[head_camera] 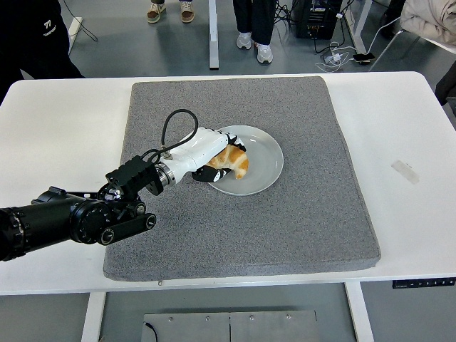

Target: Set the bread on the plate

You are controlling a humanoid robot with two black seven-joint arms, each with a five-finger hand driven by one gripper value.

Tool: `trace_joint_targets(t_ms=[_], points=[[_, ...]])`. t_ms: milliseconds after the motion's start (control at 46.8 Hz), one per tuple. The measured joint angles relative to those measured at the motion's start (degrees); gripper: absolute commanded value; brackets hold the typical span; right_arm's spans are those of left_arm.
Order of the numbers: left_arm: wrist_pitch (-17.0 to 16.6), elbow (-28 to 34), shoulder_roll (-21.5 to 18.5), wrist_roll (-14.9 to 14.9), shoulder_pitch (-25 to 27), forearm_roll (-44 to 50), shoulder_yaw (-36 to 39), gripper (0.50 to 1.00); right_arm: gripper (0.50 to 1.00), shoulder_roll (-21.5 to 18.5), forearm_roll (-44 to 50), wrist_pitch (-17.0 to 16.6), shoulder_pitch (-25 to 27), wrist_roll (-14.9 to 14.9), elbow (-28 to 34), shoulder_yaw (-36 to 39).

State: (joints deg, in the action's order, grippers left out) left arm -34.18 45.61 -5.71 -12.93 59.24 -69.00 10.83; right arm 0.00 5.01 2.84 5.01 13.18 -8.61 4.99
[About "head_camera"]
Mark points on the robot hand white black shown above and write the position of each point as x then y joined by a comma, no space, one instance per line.
199,146

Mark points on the croissant bread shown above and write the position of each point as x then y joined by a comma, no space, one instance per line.
237,162

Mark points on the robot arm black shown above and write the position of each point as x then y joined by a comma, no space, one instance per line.
53,217

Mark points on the grey round plate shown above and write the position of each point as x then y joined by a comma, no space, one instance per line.
263,164

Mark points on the grey metal plate with screws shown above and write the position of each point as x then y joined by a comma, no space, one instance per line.
263,327

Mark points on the white desk leg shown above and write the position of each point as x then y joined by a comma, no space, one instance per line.
213,35
360,32

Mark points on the grey fabric mat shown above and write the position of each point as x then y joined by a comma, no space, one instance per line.
285,231

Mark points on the person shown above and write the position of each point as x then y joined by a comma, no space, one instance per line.
28,35
258,21
386,14
155,12

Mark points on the black computer case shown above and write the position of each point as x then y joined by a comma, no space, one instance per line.
317,21

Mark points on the black smartphone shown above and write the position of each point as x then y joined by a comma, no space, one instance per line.
363,57

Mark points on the white table leg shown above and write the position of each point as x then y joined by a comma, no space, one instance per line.
358,313
92,317

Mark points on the piece of clear tape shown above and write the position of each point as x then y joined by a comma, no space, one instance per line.
405,172

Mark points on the white chair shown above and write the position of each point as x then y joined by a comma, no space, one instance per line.
395,48

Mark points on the black fabric item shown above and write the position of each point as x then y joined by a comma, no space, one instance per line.
447,85

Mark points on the black table control panel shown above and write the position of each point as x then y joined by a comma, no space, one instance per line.
424,283

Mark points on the beige padded jacket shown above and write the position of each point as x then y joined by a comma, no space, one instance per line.
431,18

